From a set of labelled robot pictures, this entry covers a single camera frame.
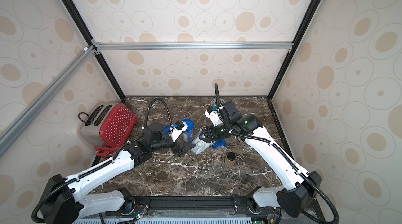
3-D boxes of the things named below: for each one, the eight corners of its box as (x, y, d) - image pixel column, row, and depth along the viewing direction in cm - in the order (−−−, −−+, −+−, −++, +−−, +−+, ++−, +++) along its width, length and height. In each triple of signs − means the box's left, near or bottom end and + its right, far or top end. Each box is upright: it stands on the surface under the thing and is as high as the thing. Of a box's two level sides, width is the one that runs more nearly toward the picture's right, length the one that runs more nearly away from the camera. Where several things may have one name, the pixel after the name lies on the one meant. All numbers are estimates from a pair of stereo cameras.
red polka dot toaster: (92, 150, 94) (71, 133, 80) (107, 120, 108) (92, 101, 94) (126, 150, 94) (112, 133, 80) (136, 120, 109) (126, 101, 94)
